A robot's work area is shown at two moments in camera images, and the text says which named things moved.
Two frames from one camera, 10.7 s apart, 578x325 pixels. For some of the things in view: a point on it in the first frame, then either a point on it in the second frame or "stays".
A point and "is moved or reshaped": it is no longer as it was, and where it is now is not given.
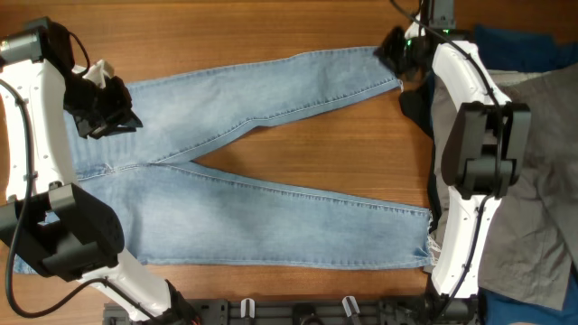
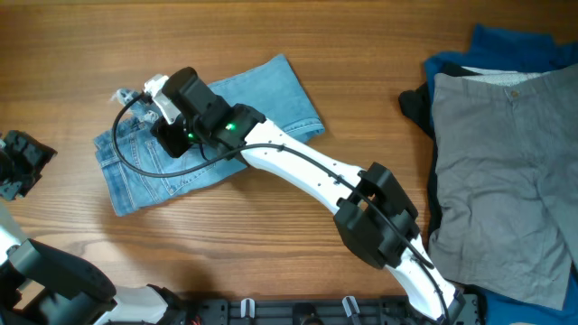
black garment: (417, 105) stays
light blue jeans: (174, 215) is moved or reshaped
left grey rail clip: (247, 308) stays
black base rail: (297, 312) stays
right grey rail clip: (350, 306) stays
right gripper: (386, 52) -> (174, 143)
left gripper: (122, 115) -> (35, 157)
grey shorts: (531, 245) stays
